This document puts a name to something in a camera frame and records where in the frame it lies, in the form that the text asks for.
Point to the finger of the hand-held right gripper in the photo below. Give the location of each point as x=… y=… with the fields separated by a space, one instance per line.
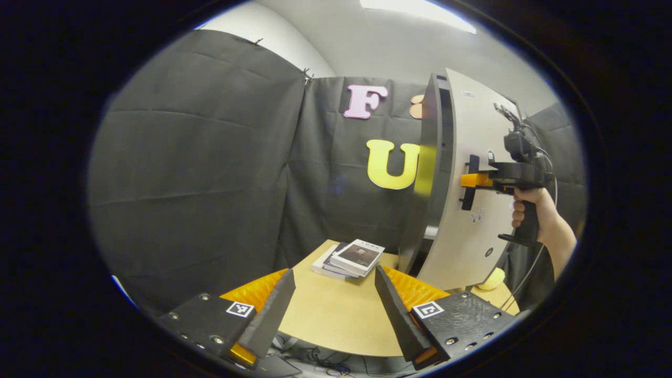
x=476 y=180

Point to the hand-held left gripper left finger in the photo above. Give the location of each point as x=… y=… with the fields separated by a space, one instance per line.
x=273 y=315

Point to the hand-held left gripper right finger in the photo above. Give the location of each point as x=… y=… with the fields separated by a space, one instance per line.
x=399 y=320

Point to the dark grey cabinet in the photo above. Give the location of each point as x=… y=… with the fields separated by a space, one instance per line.
x=430 y=220

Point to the beige cabinet door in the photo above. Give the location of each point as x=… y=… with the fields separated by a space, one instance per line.
x=462 y=252

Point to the white covered book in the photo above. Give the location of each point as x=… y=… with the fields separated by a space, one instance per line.
x=321 y=268

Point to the book with dark photo cover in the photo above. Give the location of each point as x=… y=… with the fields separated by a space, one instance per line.
x=358 y=256

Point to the blue covered book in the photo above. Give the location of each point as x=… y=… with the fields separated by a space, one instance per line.
x=336 y=265

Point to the yellow plush toy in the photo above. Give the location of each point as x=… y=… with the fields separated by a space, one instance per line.
x=492 y=279

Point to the black backdrop cloth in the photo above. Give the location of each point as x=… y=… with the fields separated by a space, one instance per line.
x=199 y=157

